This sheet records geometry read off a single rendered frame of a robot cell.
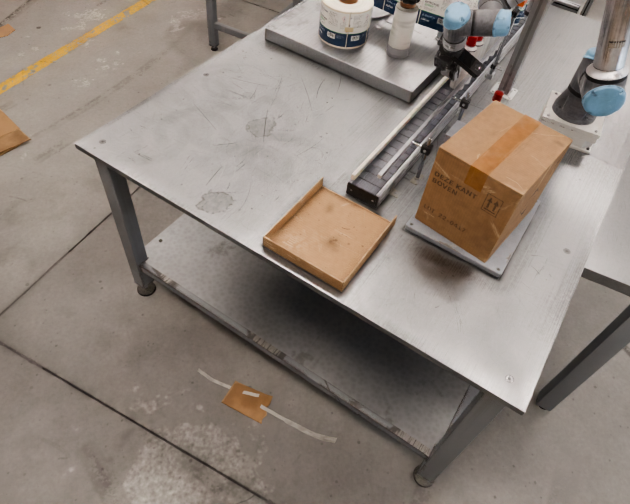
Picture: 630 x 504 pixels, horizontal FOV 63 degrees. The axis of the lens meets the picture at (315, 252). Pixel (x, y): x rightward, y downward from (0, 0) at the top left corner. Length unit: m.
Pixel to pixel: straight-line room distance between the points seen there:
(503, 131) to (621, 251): 0.55
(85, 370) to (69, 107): 1.73
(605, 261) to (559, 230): 0.15
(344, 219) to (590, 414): 1.41
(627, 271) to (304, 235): 0.94
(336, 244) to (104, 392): 1.16
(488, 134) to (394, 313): 0.53
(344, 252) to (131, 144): 0.78
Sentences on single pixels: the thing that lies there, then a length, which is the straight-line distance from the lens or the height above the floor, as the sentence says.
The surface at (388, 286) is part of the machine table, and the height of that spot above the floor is 0.83.
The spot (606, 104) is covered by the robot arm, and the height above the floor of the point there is 1.07.
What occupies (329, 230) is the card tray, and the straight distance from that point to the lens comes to 1.49.
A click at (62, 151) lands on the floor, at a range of 3.15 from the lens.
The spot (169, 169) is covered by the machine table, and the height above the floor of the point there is 0.83.
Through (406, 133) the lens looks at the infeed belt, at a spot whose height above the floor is 0.88.
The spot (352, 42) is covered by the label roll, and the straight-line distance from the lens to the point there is 2.17.
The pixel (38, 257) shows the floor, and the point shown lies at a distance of 2.66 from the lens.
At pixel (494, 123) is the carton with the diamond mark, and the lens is 1.52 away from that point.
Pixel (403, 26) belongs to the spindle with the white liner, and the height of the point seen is 1.01.
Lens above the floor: 1.95
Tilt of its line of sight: 51 degrees down
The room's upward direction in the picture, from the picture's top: 8 degrees clockwise
